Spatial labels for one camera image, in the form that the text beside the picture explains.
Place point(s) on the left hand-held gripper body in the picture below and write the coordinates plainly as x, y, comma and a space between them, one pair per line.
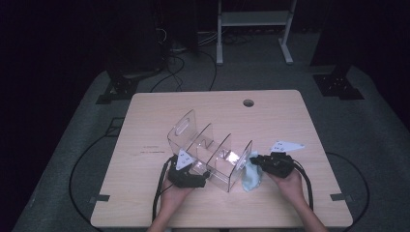
183, 179

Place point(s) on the light blue cloth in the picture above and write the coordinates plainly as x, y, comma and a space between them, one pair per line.
251, 179

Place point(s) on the person's left hand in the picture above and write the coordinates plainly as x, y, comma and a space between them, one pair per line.
172, 195

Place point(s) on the black tape strip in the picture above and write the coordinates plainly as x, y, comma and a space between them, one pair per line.
101, 197
340, 197

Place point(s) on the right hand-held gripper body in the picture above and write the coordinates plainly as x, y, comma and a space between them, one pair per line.
278, 166

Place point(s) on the clear plastic organizer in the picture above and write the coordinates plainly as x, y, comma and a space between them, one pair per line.
209, 145

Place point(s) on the black stand base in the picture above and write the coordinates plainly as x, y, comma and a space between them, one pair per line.
336, 85
119, 90

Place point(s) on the person's right hand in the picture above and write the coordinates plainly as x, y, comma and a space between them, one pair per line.
291, 187

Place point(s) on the white metal stand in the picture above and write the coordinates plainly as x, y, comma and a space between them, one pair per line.
254, 17

